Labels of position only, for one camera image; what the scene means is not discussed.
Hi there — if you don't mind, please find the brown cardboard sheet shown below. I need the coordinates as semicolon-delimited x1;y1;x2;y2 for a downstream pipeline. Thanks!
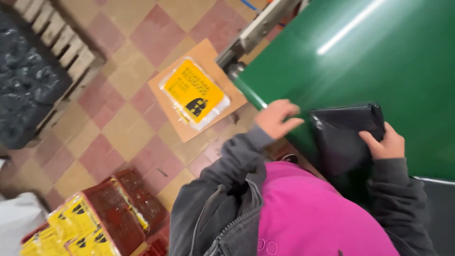
148;38;248;143

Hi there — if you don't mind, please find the grey metal conveyor frame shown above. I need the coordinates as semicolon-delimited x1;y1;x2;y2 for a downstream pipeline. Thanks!
215;0;310;80

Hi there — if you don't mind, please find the green conveyor belt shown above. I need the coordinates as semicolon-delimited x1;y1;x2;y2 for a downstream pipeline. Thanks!
233;0;455;210

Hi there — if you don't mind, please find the person's grey zip jacket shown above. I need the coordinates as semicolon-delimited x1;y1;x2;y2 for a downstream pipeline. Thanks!
168;124;438;256

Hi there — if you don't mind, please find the white plastic sack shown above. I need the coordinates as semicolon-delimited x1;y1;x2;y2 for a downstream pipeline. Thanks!
0;192;49;256

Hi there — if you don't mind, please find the person's black shoe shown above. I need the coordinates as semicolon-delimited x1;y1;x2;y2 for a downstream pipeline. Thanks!
277;153;299;165

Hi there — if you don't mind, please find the heap of black bags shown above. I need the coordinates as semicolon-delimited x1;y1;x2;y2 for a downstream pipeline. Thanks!
0;9;73;150

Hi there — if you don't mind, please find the person's left hand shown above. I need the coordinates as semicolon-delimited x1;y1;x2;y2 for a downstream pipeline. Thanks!
254;99;305;140

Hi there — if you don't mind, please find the person's pink shirt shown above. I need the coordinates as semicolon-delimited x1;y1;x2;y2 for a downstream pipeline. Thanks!
257;161;400;256

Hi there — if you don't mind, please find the pile of yellow printed packets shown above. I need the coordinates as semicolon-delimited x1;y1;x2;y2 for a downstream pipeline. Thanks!
19;178;150;256

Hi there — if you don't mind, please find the blue cable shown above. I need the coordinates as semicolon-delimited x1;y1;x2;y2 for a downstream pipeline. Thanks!
240;0;287;28

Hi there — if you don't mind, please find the red plastic crate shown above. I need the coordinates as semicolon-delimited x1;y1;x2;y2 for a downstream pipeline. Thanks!
21;168;170;256

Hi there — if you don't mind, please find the yellow printed bag packet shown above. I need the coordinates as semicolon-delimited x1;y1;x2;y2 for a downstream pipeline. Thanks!
159;56;231;131

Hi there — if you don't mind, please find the person's right hand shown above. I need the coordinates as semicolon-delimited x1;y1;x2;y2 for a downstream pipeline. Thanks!
358;122;406;160

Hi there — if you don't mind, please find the wooden pallet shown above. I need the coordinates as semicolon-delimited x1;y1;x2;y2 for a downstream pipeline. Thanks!
12;0;107;132

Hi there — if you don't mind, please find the black plastic bag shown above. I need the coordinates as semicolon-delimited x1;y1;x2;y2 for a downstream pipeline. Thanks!
309;102;386;176

